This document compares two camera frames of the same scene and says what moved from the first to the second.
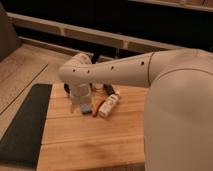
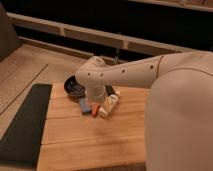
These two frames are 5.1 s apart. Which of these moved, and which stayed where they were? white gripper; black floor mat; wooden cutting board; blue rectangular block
Moved: white gripper
Stayed: wooden cutting board; blue rectangular block; black floor mat
